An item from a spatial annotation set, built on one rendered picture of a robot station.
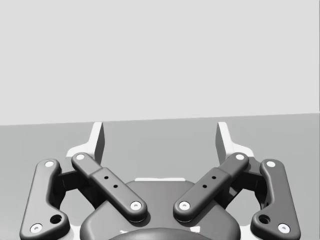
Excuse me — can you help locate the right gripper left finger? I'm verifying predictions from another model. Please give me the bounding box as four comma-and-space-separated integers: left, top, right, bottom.
19, 121, 148, 240

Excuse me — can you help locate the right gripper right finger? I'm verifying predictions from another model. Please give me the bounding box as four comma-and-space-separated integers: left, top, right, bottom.
172, 121, 302, 240

